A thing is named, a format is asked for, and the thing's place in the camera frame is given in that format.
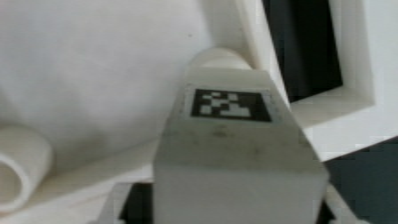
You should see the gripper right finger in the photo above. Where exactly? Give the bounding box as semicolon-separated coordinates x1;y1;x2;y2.
319;186;360;224

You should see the white square table top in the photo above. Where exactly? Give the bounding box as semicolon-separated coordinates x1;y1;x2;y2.
0;0;276;224

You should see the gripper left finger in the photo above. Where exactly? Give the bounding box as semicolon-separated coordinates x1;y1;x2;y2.
97;182;155;224

